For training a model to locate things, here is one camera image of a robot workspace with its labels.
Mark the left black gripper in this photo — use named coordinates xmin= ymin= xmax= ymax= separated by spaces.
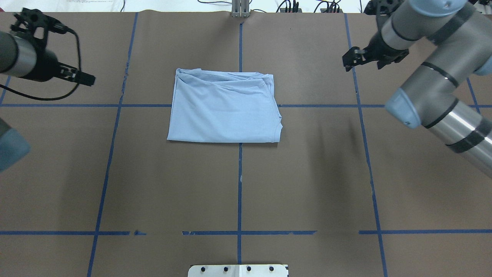
xmin=32 ymin=50 xmax=96 ymax=87

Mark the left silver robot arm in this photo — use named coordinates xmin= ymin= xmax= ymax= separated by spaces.
xmin=0 ymin=32 xmax=96 ymax=172

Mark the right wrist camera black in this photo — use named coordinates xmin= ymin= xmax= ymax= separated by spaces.
xmin=362 ymin=0 xmax=404 ymax=15

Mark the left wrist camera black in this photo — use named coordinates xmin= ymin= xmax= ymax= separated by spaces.
xmin=10 ymin=8 xmax=75 ymax=46

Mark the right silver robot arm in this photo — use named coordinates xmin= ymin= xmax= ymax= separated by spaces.
xmin=342 ymin=0 xmax=492 ymax=177

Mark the light blue t-shirt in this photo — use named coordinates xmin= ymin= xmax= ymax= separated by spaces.
xmin=167 ymin=68 xmax=283 ymax=143

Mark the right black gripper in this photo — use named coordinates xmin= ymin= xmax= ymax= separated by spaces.
xmin=342 ymin=35 xmax=409 ymax=72

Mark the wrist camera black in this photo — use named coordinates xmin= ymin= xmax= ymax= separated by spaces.
xmin=10 ymin=8 xmax=75 ymax=46
xmin=362 ymin=0 xmax=404 ymax=15

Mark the aluminium frame post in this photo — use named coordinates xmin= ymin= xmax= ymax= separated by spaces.
xmin=231 ymin=0 xmax=251 ymax=18

